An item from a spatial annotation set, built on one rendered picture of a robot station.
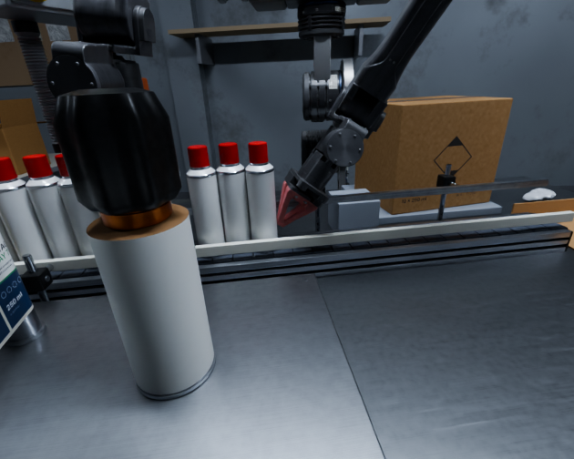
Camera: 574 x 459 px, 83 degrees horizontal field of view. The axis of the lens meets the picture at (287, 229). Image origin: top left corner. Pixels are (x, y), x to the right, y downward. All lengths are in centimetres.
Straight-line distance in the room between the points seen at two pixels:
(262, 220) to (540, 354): 46
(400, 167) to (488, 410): 56
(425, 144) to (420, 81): 273
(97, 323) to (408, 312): 47
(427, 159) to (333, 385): 64
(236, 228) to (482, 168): 68
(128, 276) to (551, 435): 45
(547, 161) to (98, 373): 415
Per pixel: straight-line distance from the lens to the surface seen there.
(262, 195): 57
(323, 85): 103
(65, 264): 68
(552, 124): 417
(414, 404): 45
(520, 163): 412
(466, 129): 94
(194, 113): 350
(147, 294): 31
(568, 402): 53
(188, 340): 36
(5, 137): 226
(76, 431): 42
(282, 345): 43
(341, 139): 51
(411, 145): 85
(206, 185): 57
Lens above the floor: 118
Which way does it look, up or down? 25 degrees down
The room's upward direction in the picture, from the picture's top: 3 degrees counter-clockwise
